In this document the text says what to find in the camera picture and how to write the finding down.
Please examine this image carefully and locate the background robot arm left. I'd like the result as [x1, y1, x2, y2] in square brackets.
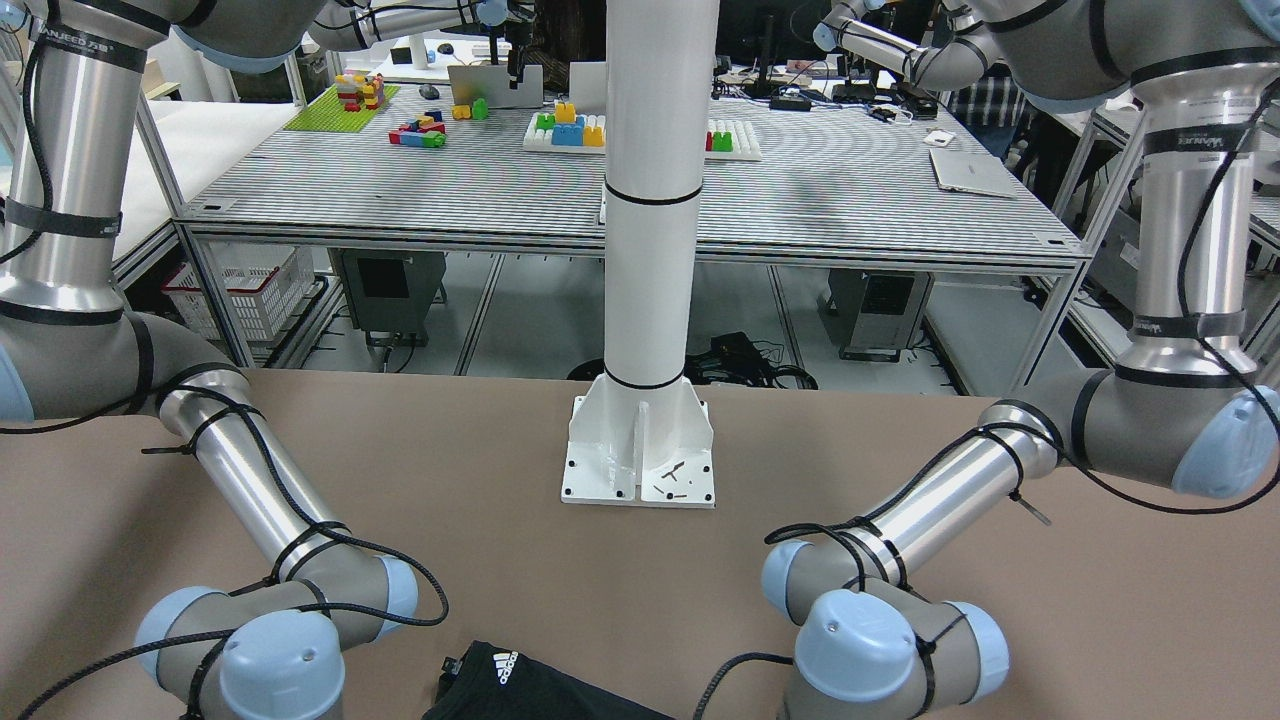
[306, 1, 536, 53]

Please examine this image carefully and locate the grey computer box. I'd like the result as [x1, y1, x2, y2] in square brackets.
[826, 268, 934, 363]
[329, 249, 445, 340]

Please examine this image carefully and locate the white plastic basket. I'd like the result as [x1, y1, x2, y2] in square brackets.
[161, 243, 315, 342]

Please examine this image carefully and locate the black cable bundle on floor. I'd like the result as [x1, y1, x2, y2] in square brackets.
[568, 332, 819, 391]

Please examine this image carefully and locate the grey aluminium frame workbench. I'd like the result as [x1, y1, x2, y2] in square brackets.
[170, 92, 1091, 389]

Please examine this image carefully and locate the white block tray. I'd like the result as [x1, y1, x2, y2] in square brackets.
[522, 111, 605, 155]

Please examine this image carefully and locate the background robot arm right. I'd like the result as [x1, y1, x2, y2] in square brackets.
[812, 1, 1004, 91]

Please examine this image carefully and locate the black t-shirt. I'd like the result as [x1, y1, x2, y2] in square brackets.
[424, 641, 667, 719]

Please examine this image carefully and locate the closed silver laptop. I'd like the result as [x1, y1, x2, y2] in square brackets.
[929, 149, 1018, 199]

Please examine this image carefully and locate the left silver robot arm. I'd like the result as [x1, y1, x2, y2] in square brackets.
[762, 1, 1277, 719]

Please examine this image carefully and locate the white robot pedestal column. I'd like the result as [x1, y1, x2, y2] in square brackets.
[559, 1, 719, 509]

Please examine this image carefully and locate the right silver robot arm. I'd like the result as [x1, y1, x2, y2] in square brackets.
[3, 1, 422, 719]

